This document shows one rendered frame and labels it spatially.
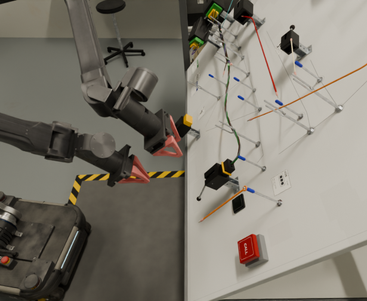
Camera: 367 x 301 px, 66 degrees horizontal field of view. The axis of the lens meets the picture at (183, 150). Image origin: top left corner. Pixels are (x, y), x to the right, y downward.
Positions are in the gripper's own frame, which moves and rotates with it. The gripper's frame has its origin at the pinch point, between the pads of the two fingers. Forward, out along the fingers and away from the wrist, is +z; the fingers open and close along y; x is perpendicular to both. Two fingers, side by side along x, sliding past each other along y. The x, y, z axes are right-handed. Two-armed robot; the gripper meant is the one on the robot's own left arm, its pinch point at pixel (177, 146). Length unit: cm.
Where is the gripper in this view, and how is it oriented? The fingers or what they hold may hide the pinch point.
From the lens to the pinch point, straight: 74.3
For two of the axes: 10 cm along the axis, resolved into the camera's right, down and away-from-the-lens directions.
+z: 6.4, 4.8, 6.0
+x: -7.7, 4.8, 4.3
